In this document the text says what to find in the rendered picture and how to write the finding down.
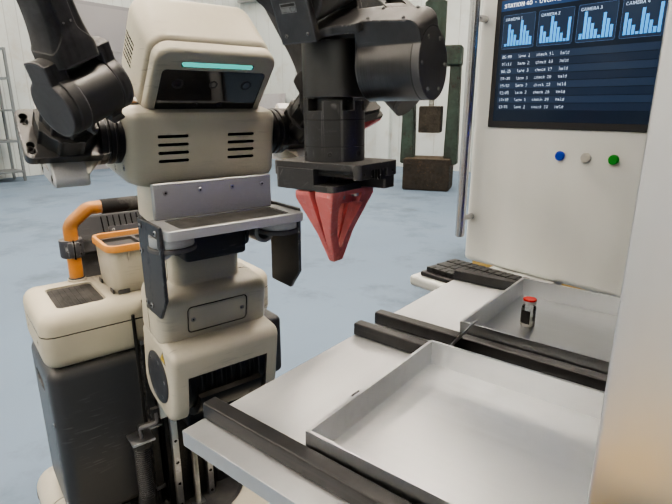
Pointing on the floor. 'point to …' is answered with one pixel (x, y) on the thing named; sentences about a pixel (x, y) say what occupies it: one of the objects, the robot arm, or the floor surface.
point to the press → (432, 177)
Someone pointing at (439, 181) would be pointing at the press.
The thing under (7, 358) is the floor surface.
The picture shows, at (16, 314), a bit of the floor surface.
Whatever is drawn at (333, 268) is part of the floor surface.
